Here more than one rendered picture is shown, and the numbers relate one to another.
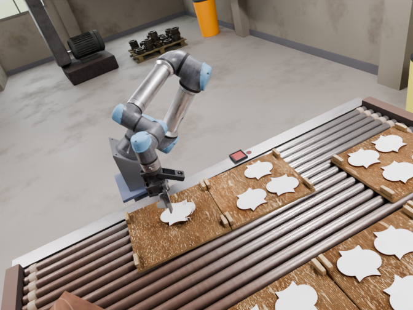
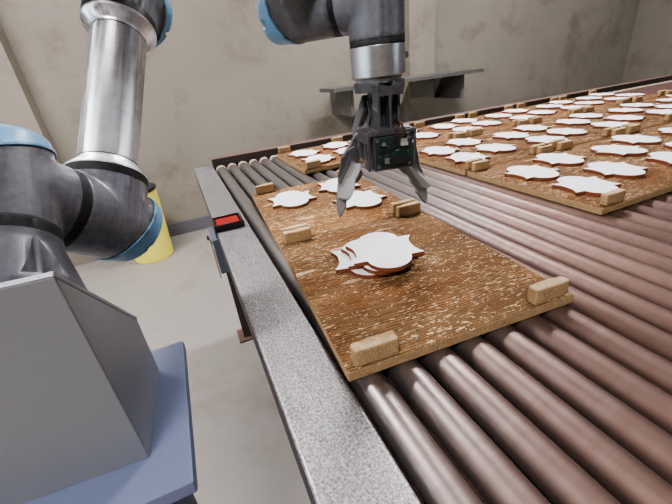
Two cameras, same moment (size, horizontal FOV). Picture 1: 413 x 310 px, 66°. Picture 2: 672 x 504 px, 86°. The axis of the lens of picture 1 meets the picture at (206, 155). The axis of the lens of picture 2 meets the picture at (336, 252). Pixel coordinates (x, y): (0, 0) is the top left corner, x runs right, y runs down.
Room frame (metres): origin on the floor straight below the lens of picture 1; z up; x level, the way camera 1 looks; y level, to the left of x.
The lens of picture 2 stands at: (1.17, 0.77, 1.26)
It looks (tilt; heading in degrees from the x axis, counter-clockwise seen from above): 27 degrees down; 265
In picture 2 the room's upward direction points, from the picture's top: 7 degrees counter-clockwise
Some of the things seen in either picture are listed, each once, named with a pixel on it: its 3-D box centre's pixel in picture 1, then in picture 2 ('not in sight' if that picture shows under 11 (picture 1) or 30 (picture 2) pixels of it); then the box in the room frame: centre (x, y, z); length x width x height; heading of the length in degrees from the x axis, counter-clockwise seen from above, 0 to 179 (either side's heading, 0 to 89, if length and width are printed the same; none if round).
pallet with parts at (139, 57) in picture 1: (155, 41); not in sight; (7.06, 0.40, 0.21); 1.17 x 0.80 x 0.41; 108
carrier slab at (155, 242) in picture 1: (174, 222); (397, 267); (1.02, 0.22, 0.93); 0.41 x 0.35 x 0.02; 102
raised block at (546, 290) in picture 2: (136, 260); (547, 290); (0.85, 0.39, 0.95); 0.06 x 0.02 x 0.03; 12
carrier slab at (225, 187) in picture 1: (255, 186); (325, 203); (1.10, -0.18, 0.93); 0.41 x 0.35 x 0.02; 102
